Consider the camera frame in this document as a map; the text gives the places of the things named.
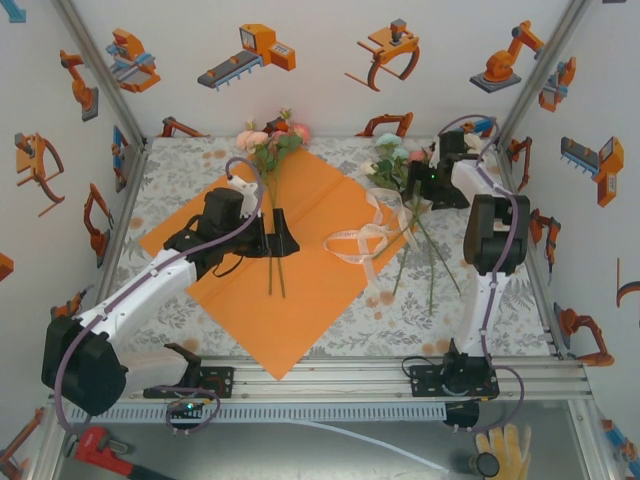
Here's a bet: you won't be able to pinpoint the orange wrapping paper sheet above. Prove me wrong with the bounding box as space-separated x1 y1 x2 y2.
138 149 416 382

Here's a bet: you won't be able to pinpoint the cream fake flower stem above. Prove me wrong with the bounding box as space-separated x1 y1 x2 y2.
372 130 486 261

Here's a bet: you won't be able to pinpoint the cream printed ribbon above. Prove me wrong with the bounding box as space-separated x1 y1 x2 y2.
323 187 419 294

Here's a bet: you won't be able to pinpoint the grey floral tablecloth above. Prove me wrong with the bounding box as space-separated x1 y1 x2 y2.
94 135 556 359

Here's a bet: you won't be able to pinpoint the circuit board with green light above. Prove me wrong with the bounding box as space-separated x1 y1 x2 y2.
167 399 211 424

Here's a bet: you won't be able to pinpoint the small black box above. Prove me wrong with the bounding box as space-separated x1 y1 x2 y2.
444 399 481 429

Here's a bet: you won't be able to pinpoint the red pipe wrench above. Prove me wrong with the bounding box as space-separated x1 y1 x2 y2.
64 424 176 480

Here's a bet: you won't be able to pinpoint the yellow work glove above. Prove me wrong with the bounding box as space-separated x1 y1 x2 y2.
473 423 533 480

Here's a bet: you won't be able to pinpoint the black round cylinder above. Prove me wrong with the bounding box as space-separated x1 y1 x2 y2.
469 451 501 479

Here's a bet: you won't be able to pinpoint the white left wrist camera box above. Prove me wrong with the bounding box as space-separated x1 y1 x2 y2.
227 174 264 219

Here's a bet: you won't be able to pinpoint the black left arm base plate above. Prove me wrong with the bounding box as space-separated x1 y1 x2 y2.
143 366 236 400

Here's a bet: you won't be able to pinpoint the aluminium frame rails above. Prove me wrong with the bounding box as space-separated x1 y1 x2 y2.
47 357 594 407

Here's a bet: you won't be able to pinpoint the aluminium corner post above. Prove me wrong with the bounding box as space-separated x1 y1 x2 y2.
494 0 594 146
52 0 149 146

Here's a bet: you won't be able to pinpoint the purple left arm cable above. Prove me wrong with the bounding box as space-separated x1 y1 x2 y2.
53 155 264 436

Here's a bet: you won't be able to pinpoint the white slotted cable duct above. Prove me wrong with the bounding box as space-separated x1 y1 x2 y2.
67 403 448 422

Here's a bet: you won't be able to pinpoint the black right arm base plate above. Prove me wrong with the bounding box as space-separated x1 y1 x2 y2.
408 364 501 401

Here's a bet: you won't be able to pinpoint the aluminium frame leg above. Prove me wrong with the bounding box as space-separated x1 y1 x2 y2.
27 407 69 480
567 399 619 480

